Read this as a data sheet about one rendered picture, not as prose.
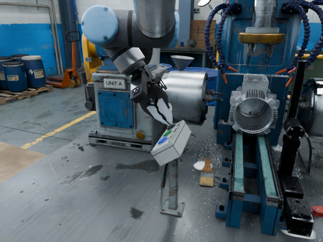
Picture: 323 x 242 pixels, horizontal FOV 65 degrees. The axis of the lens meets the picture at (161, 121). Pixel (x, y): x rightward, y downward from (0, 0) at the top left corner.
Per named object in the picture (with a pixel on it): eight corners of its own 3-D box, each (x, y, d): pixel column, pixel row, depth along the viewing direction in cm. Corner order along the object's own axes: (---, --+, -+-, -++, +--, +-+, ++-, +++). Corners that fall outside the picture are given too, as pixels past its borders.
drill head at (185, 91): (148, 110, 143) (147, 65, 134) (214, 116, 133) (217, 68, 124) (130, 126, 120) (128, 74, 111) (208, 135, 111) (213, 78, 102)
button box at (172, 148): (174, 141, 85) (165, 128, 84) (192, 131, 82) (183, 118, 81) (159, 167, 70) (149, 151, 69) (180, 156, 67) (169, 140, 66)
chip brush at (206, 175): (202, 159, 114) (202, 157, 114) (213, 160, 113) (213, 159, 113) (199, 186, 96) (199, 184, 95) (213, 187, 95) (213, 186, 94)
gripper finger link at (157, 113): (174, 119, 85) (158, 96, 83) (169, 126, 79) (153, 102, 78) (167, 124, 86) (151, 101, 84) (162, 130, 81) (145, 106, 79)
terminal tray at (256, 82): (241, 90, 122) (242, 75, 119) (265, 91, 119) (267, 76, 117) (241, 96, 111) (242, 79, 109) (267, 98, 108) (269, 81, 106)
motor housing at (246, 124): (229, 118, 129) (233, 81, 122) (269, 122, 124) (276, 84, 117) (227, 134, 111) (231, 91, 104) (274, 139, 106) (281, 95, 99)
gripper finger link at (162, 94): (174, 104, 78) (158, 80, 77) (172, 106, 77) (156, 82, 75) (162, 112, 80) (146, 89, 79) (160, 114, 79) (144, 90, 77)
